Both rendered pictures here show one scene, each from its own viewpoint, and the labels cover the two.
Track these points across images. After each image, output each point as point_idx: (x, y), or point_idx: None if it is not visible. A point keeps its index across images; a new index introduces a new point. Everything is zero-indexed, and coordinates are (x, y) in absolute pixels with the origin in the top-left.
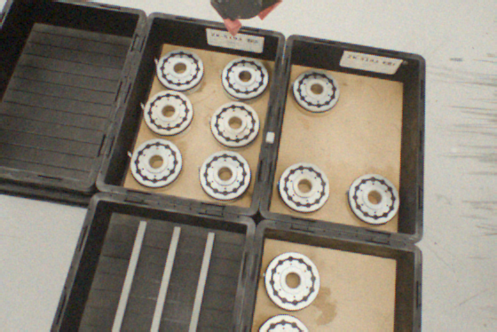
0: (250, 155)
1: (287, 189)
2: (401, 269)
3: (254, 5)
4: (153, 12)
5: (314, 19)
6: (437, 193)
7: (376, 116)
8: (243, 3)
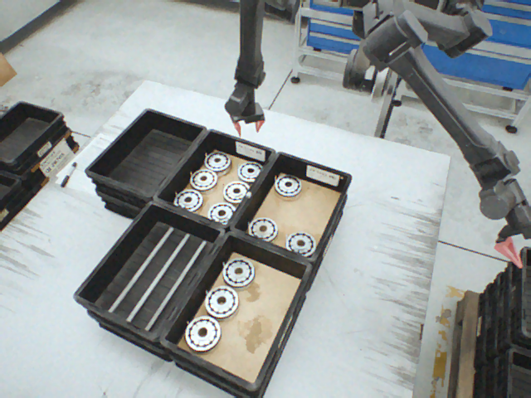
0: None
1: (253, 228)
2: None
3: (238, 109)
4: (211, 128)
5: (311, 160)
6: (355, 268)
7: (321, 207)
8: (233, 106)
